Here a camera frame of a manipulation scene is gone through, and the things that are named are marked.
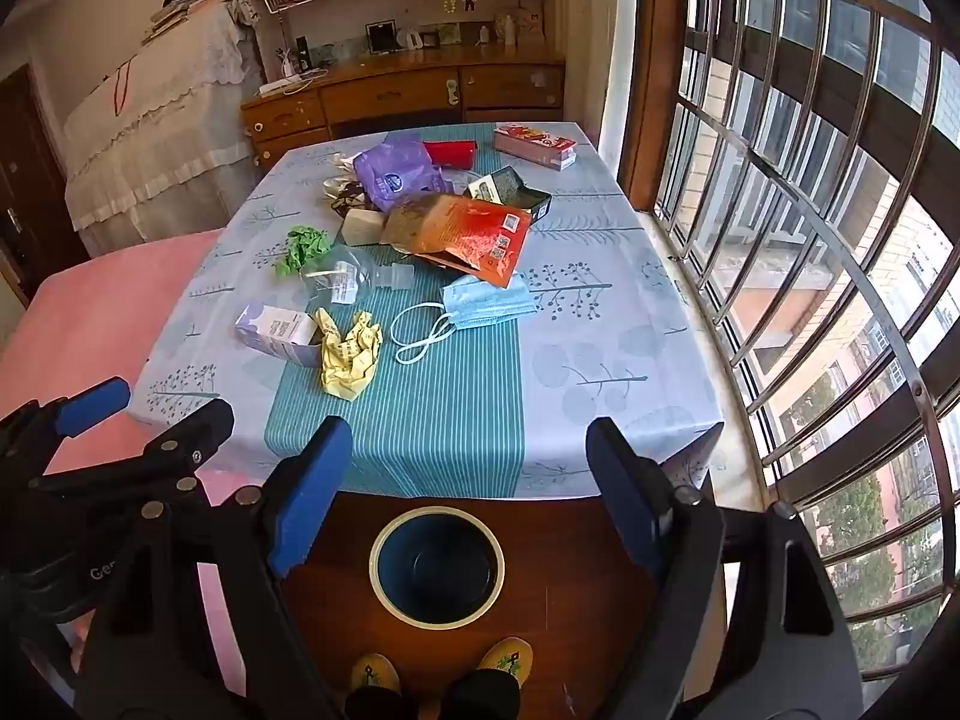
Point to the lavender carton box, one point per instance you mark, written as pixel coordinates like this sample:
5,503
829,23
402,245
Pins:
277,334

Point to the window with metal grille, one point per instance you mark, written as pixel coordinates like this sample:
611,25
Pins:
825,71

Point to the person's leg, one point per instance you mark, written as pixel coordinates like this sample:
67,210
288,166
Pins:
480,697
382,706

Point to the clear plastic bottle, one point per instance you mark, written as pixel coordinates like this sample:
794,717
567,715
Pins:
352,281

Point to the brown wooden door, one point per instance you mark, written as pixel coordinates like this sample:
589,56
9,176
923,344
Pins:
30,187

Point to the person's right leg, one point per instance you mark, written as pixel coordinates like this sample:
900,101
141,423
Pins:
480,697

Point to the yellow paper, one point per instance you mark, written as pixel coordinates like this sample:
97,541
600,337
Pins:
345,364

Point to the beige box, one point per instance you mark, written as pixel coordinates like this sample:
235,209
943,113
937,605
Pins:
364,226

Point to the black picture frame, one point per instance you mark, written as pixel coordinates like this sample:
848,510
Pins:
382,37

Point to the white power strip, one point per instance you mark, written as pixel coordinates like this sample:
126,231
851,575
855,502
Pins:
281,84

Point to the white bottle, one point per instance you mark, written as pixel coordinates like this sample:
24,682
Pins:
508,30

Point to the purple plastic bag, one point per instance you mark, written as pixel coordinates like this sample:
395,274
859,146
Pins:
390,169

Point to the red packet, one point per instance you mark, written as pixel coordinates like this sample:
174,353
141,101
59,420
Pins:
450,154

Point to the wooden desk with drawers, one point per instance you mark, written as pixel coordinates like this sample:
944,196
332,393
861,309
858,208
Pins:
390,94

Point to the red snack box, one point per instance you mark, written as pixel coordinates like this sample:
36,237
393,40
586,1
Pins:
532,144

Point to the white wrapper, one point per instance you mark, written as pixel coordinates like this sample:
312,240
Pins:
346,195

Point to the yellow embroidered slipper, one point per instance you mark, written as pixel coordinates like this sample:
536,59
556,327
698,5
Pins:
373,675
506,661

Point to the furniture under white lace cloth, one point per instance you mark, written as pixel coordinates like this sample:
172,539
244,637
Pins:
150,127

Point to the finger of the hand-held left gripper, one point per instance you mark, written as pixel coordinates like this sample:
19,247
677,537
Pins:
90,401
187,431

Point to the green paper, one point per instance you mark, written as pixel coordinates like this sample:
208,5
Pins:
300,251

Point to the white drawer safety lock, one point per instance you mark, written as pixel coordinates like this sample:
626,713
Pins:
451,90

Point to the orange snack bag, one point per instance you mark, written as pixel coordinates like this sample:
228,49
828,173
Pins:
472,236

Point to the blue bin with white rim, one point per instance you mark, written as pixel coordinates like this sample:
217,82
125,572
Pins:
435,570

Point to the dark green carton box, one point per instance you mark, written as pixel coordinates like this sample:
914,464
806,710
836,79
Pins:
499,184

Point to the person's left leg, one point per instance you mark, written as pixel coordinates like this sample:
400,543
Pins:
382,706

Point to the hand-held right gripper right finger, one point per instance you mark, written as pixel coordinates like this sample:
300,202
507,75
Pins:
622,499

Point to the blue face mask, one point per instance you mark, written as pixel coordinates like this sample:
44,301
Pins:
487,304

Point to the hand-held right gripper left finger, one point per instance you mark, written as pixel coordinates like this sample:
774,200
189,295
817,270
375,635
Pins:
311,499

